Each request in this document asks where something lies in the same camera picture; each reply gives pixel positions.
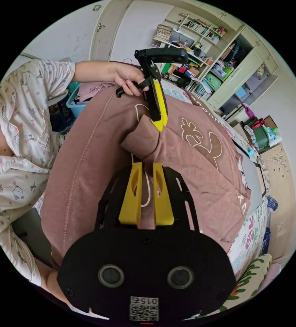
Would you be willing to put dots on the person's left hand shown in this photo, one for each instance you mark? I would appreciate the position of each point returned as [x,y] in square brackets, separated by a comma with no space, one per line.
[127,75]

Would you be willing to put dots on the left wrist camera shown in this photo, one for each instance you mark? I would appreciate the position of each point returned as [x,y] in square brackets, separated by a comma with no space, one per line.
[168,55]

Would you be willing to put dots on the open shelf with books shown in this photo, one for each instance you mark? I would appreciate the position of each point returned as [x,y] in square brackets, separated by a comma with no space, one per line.
[201,32]

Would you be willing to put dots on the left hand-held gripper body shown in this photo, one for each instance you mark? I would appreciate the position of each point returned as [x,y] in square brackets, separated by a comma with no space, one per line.
[148,71]

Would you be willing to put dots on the pillow with green leaf print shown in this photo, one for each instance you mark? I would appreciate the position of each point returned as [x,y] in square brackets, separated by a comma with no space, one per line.
[250,278]

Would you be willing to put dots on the person's body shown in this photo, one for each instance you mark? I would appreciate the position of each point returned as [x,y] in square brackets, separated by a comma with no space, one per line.
[20,127]

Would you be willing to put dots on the grey flat board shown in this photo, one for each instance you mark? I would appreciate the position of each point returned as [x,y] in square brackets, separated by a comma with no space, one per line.
[254,184]

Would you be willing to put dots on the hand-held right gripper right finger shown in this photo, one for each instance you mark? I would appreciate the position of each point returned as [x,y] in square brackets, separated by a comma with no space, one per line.
[163,207]

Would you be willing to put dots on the blue plastic basket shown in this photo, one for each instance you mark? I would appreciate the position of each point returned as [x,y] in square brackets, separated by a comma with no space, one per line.
[74,102]

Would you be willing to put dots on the green storage box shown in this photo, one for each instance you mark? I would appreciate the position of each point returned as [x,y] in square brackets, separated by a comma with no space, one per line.
[259,132]

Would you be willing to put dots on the person's right forearm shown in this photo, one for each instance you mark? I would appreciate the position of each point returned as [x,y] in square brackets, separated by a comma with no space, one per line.
[54,286]

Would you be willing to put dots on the pale green cupboard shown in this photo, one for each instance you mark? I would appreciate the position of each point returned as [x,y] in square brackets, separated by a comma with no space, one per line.
[250,69]

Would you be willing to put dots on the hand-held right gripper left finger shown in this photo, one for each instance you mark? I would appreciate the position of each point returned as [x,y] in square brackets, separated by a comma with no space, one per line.
[131,204]

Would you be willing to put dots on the brown long sleeve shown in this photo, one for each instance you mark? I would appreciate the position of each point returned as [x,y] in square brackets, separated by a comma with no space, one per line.
[91,158]

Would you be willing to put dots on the person's left forearm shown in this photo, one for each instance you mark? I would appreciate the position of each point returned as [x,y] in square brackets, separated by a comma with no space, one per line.
[94,70]

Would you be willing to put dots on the pile of clothes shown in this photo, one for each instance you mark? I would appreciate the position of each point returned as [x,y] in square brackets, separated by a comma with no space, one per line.
[94,89]

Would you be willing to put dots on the pale green wardrobe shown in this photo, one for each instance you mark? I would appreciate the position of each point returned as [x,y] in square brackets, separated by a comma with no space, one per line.
[127,30]

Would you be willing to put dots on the cream carved cabinet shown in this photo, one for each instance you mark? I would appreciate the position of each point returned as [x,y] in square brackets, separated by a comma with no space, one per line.
[278,184]

